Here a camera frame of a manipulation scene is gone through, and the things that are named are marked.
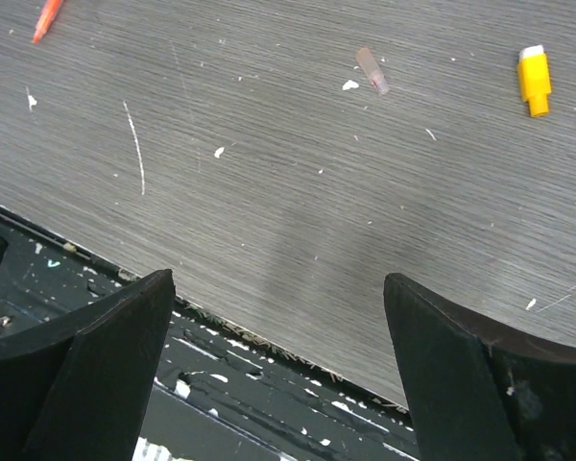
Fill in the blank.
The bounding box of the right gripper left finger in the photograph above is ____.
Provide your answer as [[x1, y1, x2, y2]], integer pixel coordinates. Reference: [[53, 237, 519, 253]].
[[0, 269, 175, 460]]

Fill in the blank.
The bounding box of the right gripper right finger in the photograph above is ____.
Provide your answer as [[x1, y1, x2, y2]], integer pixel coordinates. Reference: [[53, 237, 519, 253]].
[[384, 273, 576, 461]]

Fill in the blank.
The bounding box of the orange ballpoint pen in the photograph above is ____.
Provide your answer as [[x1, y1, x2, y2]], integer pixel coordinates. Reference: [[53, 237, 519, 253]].
[[33, 0, 63, 43]]

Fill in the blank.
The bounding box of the small yellow pen cap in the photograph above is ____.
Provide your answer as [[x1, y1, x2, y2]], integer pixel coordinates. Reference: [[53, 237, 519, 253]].
[[516, 44, 552, 117]]

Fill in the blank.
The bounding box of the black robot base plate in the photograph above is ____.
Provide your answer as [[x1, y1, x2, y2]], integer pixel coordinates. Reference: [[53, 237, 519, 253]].
[[0, 199, 421, 461]]

